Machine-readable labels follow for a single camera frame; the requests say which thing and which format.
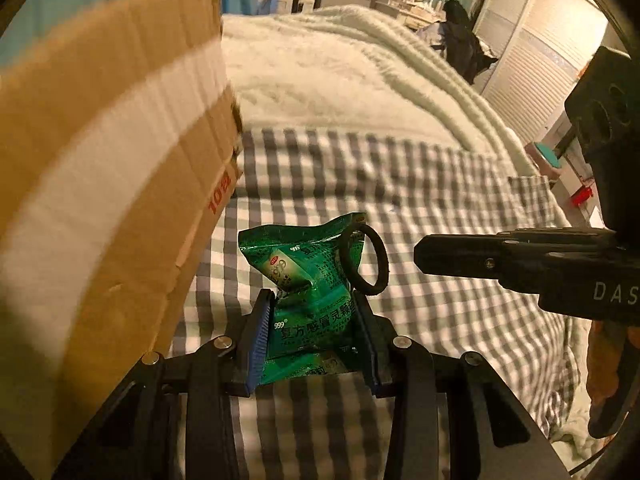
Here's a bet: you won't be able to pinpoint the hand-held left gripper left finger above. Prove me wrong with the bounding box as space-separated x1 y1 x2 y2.
52 287 276 480

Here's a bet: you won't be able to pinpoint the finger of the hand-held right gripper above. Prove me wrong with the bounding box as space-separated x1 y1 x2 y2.
500 227 618 248
413 232 618 295

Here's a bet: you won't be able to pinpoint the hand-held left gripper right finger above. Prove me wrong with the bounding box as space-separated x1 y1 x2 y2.
352 287 571 480

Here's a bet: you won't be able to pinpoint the black rubber ring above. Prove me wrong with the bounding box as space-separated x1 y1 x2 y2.
339 224 390 297

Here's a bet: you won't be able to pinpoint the green foil packet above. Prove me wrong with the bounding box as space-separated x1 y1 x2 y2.
237 212 371 388

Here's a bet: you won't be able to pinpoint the brown cardboard box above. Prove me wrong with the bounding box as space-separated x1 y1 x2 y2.
0 0 246 480

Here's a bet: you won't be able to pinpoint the person's right hand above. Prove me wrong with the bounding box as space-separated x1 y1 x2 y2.
586 321 619 407

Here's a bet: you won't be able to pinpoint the white side table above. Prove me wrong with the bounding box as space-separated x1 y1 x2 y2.
550 125 607 226

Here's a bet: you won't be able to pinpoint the pink cup teal lid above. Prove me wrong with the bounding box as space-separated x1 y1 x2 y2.
531 141 564 183

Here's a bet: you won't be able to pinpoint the grey checked cloth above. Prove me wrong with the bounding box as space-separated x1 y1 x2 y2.
170 127 591 480

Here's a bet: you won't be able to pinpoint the white louvred wardrobe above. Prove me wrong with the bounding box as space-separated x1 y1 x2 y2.
472 0 618 146

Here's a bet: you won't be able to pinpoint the pale green ribbed blanket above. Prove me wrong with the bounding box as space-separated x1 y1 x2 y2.
350 5 538 176

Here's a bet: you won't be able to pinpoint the dark hanging clothes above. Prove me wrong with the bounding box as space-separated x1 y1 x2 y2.
442 0 498 86

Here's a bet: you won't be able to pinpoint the cream textured quilt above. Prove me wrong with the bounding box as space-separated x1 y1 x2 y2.
220 4 476 148

